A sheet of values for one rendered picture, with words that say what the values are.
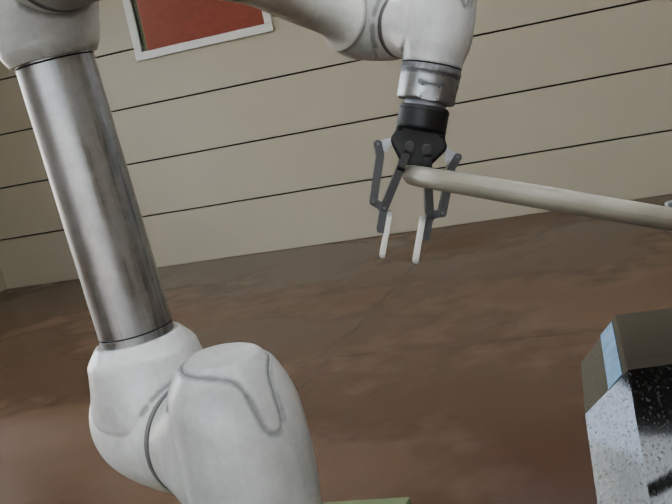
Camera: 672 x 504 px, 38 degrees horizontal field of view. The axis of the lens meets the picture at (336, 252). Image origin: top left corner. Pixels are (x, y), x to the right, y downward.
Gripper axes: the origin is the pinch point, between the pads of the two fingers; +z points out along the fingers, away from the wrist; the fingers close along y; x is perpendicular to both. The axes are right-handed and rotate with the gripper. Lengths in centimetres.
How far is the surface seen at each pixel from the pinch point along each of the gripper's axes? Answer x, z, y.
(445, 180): -14.4, -9.7, 3.4
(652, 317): 48, 11, 56
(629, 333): 40, 14, 50
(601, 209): -24.3, -9.3, 22.3
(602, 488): 17, 38, 43
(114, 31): 734, -93, -230
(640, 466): 11, 32, 46
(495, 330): 347, 61, 81
